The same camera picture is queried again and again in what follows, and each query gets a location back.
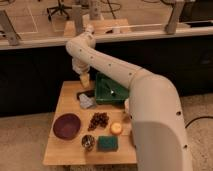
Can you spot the purple bowl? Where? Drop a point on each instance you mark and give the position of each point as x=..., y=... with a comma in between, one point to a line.
x=67, y=126

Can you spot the green sponge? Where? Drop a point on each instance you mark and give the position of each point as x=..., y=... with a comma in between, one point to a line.
x=107, y=143

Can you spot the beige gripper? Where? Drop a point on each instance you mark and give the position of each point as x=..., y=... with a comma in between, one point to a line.
x=85, y=80

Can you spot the wooden table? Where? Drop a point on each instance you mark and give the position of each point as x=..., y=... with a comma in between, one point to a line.
x=71, y=152

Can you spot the bunch of dark grapes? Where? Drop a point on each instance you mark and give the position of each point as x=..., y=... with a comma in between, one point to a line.
x=98, y=119

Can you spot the small metal cup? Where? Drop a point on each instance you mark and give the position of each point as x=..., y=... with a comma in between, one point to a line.
x=88, y=142

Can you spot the black whiteboard eraser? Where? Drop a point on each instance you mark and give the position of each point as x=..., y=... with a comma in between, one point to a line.
x=88, y=93

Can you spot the black office chair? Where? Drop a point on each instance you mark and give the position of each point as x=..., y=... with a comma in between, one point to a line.
x=61, y=8

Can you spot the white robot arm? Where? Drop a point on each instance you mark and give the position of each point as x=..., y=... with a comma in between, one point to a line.
x=158, y=127

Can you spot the white cup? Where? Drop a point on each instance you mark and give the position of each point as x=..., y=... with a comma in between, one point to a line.
x=126, y=105

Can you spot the green plastic tray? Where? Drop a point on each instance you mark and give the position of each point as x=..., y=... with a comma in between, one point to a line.
x=102, y=90

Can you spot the small orange fruit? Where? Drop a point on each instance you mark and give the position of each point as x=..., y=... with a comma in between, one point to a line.
x=116, y=128

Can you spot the crumpled grey cloth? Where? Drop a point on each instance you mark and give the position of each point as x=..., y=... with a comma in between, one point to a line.
x=86, y=102

